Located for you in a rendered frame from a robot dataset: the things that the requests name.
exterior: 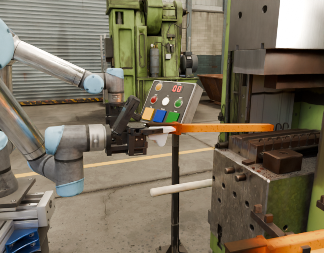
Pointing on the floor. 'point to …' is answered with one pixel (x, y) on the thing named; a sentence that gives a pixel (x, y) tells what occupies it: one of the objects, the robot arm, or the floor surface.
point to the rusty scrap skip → (212, 87)
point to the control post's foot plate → (171, 248)
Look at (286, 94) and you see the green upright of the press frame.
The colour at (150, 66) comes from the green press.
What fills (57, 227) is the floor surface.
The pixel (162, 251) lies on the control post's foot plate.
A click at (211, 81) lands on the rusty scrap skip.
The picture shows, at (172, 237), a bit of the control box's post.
